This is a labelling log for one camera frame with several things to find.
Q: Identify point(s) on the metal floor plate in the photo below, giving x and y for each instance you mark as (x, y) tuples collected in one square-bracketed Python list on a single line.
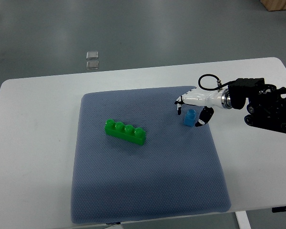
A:
[(92, 55), (91, 65)]

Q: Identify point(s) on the black label under table edge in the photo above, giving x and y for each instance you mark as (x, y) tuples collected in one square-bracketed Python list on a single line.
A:
[(114, 223)]

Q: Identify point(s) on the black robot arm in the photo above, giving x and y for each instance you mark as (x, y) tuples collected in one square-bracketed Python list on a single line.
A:
[(266, 103)]

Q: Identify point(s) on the wooden box corner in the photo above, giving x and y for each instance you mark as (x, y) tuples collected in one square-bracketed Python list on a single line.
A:
[(274, 5)]

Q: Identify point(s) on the lower metal floor plate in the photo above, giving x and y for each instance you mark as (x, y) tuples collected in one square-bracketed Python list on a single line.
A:
[(91, 65)]

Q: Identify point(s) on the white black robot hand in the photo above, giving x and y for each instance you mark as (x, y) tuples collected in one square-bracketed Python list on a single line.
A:
[(207, 99)]

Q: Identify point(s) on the white table leg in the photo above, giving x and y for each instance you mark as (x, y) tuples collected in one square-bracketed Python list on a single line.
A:
[(242, 219)]

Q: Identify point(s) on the green four-stud toy block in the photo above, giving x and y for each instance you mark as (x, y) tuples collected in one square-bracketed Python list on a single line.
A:
[(125, 132)]

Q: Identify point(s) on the upper metal floor plate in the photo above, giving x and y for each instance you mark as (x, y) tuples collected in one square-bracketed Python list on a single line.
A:
[(92, 55)]

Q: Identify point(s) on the black table control panel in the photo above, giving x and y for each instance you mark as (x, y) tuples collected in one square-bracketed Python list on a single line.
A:
[(279, 209)]

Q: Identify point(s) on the blue toy block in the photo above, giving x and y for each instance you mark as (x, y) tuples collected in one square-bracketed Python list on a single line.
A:
[(189, 118)]

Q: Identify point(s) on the blue-grey foam mat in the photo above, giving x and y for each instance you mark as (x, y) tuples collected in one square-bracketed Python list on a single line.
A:
[(176, 172)]

